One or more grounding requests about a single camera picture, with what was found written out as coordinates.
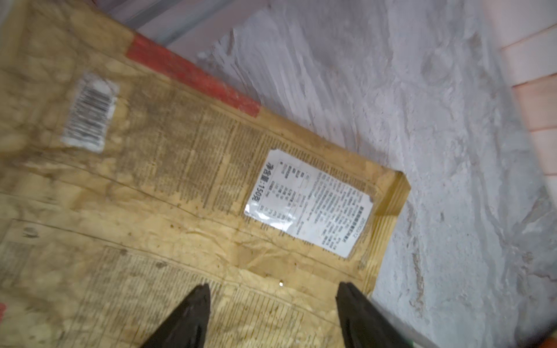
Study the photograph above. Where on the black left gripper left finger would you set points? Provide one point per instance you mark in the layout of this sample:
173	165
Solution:
187	325

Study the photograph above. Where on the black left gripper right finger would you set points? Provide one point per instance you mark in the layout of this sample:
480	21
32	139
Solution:
362	324

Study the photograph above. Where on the brown paper chips bag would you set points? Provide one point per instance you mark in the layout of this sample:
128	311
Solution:
129	177

